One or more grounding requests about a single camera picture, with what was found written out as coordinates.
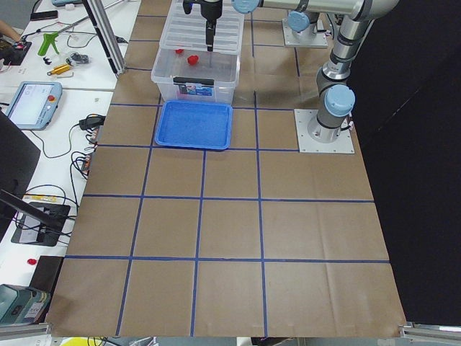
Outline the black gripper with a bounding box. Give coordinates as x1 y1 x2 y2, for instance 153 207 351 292
182 0 221 52

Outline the clear plastic box lid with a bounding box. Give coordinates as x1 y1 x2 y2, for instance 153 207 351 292
160 1 244 55

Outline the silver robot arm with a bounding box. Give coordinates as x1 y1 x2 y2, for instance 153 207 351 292
287 10 321 35
231 0 398 143

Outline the clear plastic storage box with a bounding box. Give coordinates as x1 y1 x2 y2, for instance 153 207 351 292
151 48 241 104

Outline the black box latch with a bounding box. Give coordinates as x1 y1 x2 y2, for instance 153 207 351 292
173 76 215 87

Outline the blue plastic tray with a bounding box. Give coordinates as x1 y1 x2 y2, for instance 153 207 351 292
155 100 233 150

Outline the black power adapter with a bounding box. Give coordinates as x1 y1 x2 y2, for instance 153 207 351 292
79 115 106 130

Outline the black smartphone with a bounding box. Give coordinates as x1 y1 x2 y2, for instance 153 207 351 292
30 10 58 21

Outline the brass cylinder tool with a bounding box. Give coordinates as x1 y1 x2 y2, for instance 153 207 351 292
47 63 72 76

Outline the teach pendant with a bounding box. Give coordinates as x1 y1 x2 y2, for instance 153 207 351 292
6 81 63 130

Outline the person hand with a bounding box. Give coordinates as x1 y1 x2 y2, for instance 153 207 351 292
0 20 21 42

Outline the black monitor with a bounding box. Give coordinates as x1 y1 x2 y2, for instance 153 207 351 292
1 113 65 236

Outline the black monitor stand base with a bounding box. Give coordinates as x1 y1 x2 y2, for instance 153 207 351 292
11 202 71 247

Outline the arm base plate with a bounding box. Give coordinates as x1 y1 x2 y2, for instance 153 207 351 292
294 109 355 154
282 19 328 49

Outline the aluminium frame post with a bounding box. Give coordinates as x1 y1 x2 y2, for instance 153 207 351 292
82 0 125 76

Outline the green handled reacher grabber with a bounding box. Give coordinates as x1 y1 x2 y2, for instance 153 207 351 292
22 14 91 57

